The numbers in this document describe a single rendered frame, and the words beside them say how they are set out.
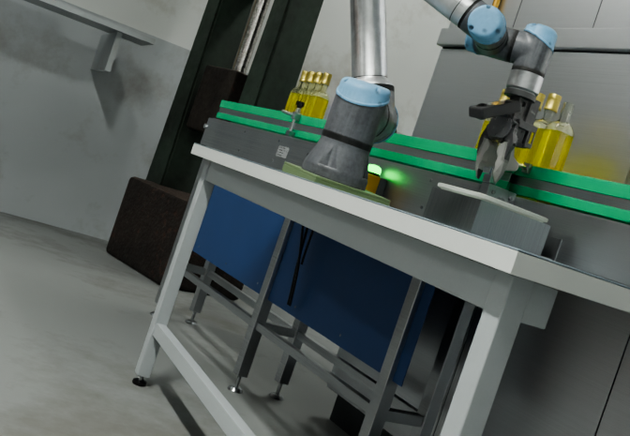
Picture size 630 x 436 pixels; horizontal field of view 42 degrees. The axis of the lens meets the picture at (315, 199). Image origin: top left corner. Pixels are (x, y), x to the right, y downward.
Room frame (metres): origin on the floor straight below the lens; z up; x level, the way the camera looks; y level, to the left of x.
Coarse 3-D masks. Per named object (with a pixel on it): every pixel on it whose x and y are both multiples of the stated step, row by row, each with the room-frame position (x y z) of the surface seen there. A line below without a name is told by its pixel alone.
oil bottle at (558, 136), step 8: (560, 120) 2.04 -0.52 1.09; (552, 128) 2.04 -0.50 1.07; (560, 128) 2.02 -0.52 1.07; (568, 128) 2.03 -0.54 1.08; (544, 136) 2.05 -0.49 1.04; (552, 136) 2.03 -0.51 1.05; (560, 136) 2.02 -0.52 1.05; (568, 136) 2.03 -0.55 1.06; (544, 144) 2.04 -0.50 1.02; (552, 144) 2.02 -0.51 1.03; (560, 144) 2.02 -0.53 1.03; (568, 144) 2.04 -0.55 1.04; (544, 152) 2.04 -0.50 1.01; (552, 152) 2.02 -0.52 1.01; (560, 152) 2.03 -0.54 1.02; (536, 160) 2.05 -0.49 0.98; (544, 160) 2.03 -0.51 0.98; (552, 160) 2.02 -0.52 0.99; (560, 160) 2.03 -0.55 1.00; (552, 168) 2.02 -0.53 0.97; (560, 168) 2.03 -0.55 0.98; (536, 200) 2.02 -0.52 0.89
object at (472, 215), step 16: (432, 192) 1.86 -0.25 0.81; (448, 192) 1.82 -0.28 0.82; (432, 208) 1.85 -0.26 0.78; (448, 208) 1.80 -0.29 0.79; (464, 208) 1.76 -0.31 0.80; (480, 208) 1.73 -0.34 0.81; (496, 208) 1.75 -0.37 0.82; (448, 224) 1.79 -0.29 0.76; (464, 224) 1.75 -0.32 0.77; (480, 224) 1.74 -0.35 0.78; (496, 224) 1.76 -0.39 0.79; (512, 224) 1.78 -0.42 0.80; (528, 224) 1.80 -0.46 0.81; (544, 224) 1.83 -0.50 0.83; (496, 240) 1.76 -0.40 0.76; (512, 240) 1.79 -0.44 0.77; (528, 240) 1.81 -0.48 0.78; (544, 240) 1.84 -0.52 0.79; (560, 240) 1.87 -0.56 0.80; (544, 256) 1.90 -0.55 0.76
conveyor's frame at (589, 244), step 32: (224, 128) 3.37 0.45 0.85; (256, 128) 3.13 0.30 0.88; (256, 160) 3.05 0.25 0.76; (288, 160) 2.84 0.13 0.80; (384, 160) 2.38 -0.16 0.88; (384, 192) 2.32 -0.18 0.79; (416, 192) 2.20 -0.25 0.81; (576, 224) 1.85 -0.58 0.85; (608, 224) 1.78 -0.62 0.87; (576, 256) 1.83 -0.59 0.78; (608, 256) 1.75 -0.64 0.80
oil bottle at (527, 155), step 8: (536, 120) 2.10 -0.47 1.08; (544, 120) 2.08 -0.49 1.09; (544, 128) 2.07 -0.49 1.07; (536, 136) 2.08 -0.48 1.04; (536, 144) 2.07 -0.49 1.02; (520, 152) 2.11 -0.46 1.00; (528, 152) 2.09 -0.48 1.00; (536, 152) 2.07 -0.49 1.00; (520, 160) 2.10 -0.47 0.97; (528, 160) 2.08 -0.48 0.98
